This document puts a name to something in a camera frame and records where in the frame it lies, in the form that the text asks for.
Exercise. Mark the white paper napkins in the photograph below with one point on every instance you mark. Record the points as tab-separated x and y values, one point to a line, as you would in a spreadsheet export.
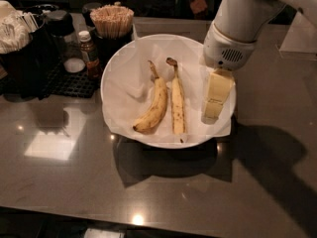
16	28

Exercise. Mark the black grid mat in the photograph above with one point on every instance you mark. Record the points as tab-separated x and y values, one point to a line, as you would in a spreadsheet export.
59	82

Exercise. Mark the black chopstick holder cup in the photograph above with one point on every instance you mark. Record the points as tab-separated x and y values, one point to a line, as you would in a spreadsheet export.
107	47

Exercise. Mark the white gripper with vent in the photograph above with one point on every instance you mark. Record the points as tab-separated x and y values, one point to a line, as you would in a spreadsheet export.
224	52

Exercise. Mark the glass shaker with black lid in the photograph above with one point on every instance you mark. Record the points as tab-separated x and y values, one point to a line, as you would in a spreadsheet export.
60	26

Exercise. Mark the white bowl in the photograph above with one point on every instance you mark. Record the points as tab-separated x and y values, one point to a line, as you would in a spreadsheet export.
132	93

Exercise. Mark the curved yellow banana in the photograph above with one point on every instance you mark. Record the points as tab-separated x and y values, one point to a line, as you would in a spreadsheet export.
152	117

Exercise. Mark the dark jar behind chopsticks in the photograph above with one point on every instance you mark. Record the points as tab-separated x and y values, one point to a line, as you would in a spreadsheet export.
87	9

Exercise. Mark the white paper liner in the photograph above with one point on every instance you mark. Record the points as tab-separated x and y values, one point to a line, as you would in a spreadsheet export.
132	83

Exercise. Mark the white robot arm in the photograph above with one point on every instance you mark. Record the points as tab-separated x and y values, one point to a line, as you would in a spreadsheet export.
237	17

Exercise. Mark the straight spotted yellow banana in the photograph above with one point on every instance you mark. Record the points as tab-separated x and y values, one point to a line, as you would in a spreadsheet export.
177	101

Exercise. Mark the small brown sauce bottle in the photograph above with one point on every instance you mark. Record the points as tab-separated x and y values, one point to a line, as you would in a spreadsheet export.
90	55

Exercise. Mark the black condiment caddy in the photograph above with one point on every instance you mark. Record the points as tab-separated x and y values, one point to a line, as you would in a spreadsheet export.
29	66

